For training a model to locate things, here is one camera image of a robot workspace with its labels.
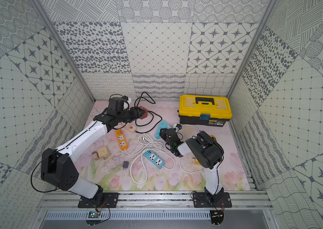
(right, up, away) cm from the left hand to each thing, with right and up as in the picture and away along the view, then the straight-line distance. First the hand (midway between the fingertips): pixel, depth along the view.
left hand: (141, 110), depth 83 cm
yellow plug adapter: (+27, -21, -27) cm, 44 cm away
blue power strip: (+7, -30, +3) cm, 31 cm away
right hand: (+11, -16, +16) cm, 25 cm away
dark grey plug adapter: (-11, -34, +4) cm, 36 cm away
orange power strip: (-15, -21, +12) cm, 29 cm away
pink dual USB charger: (-29, -28, +3) cm, 41 cm away
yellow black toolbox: (+40, 0, +11) cm, 41 cm away
